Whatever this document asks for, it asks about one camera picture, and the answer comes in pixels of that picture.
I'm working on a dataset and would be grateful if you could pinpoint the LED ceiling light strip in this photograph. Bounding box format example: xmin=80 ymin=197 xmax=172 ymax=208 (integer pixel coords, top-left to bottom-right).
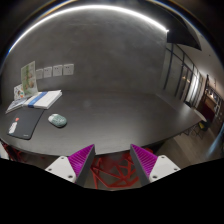
xmin=7 ymin=3 xmax=170 ymax=56

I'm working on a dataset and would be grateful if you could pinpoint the small colourful standing card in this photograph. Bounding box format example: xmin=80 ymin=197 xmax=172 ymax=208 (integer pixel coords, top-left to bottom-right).
xmin=14 ymin=85 xmax=24 ymax=100

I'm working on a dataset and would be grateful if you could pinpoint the white book with blue stripe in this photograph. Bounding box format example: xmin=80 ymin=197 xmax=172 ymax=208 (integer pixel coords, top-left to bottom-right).
xmin=24 ymin=90 xmax=62 ymax=109

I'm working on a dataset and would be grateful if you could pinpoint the red lattice chair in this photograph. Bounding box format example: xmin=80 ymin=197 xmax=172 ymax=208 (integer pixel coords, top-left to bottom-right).
xmin=89 ymin=150 xmax=155 ymax=190

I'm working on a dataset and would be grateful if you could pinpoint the illustrated magazine lying flat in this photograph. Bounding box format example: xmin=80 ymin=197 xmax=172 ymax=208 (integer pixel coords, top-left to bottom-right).
xmin=5 ymin=98 xmax=27 ymax=113

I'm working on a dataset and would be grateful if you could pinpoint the black mouse pad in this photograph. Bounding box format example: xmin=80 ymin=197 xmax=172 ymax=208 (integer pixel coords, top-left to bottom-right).
xmin=7 ymin=108 xmax=44 ymax=140

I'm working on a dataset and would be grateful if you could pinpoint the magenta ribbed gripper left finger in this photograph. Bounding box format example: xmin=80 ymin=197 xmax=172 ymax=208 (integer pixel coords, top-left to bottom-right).
xmin=46 ymin=144 xmax=95 ymax=187

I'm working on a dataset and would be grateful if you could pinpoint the black chair in background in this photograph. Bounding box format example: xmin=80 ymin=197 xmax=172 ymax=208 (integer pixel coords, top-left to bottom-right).
xmin=194 ymin=120 xmax=210 ymax=139

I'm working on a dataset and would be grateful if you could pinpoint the glass partition with black frames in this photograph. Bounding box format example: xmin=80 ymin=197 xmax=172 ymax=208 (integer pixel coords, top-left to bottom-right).
xmin=160 ymin=43 xmax=203 ymax=107

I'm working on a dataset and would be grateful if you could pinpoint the white wall socket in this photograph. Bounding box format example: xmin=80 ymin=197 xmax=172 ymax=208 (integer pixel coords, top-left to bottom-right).
xmin=53 ymin=65 xmax=63 ymax=76
xmin=44 ymin=67 xmax=52 ymax=78
xmin=36 ymin=69 xmax=43 ymax=80
xmin=63 ymin=64 xmax=74 ymax=75

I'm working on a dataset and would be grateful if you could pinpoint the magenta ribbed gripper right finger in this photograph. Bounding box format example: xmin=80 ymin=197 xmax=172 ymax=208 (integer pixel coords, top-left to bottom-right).
xmin=130 ymin=144 xmax=180 ymax=186

